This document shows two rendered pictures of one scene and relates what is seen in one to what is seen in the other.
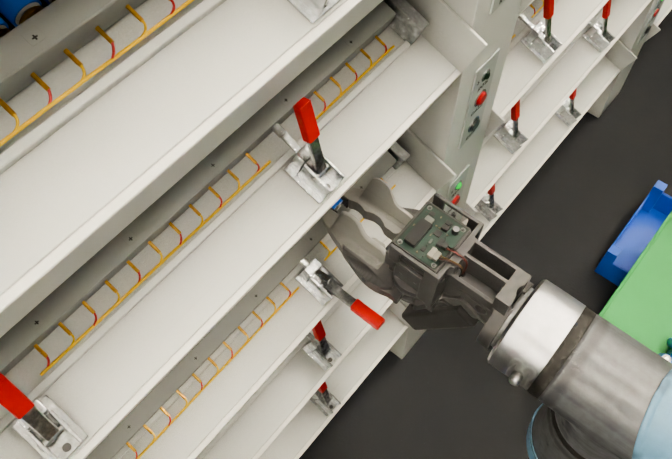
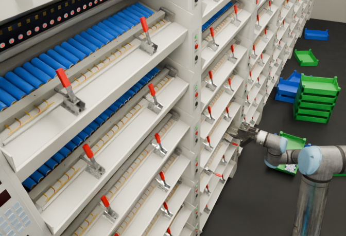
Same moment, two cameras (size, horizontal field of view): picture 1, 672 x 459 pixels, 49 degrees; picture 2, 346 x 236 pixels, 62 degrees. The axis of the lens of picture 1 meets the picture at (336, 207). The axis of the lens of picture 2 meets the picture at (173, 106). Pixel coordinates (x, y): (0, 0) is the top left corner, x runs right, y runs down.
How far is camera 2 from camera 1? 1.19 m
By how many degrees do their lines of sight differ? 20
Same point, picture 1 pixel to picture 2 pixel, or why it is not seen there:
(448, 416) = (245, 186)
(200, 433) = (215, 164)
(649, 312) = not seen: hidden behind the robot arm
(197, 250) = (217, 128)
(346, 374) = (224, 176)
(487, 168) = not seen: hidden behind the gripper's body
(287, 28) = (229, 96)
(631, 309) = not seen: hidden behind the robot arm
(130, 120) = (219, 105)
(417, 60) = (234, 104)
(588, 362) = (270, 137)
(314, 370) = (223, 166)
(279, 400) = (219, 171)
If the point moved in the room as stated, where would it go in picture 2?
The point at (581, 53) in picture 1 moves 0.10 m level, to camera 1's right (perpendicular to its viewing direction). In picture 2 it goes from (252, 108) to (263, 106)
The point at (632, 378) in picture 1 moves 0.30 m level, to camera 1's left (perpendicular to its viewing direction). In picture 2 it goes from (276, 138) to (226, 146)
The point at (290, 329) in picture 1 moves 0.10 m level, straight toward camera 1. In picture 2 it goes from (223, 149) to (230, 160)
